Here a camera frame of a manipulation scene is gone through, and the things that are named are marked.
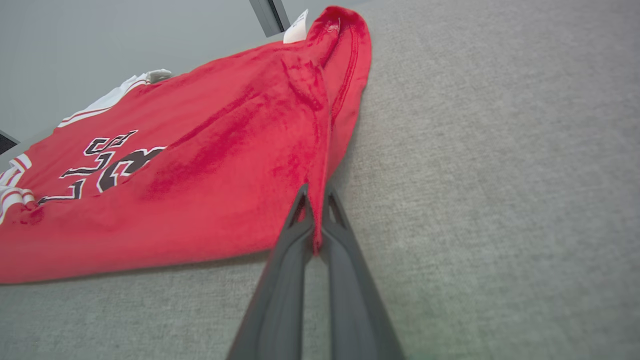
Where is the grey partition post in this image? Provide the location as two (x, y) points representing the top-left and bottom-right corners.
(248, 0), (292, 38)

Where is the red jersey with dark lettering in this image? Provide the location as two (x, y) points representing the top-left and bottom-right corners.
(0, 5), (373, 286)

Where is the grey fabric upholstered surface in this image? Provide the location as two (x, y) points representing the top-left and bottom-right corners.
(0, 0), (640, 360)

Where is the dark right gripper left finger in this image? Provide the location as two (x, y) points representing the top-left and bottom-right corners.
(227, 184), (316, 360)

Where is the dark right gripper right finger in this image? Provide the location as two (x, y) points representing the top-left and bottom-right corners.
(320, 188), (406, 360)

